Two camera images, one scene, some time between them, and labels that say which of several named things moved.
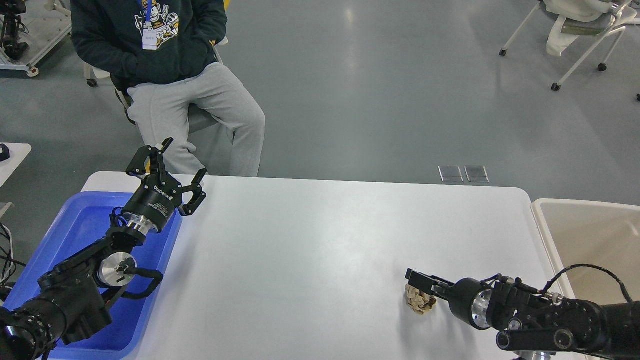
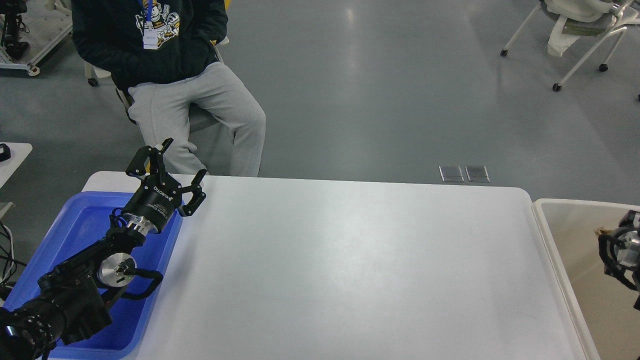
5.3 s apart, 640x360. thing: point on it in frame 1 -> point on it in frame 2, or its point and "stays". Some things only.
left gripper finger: x=157 y=164 stays
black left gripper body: x=151 y=205 stays
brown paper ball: x=419 y=301 -> x=601 y=231
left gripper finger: x=199 y=195 stays
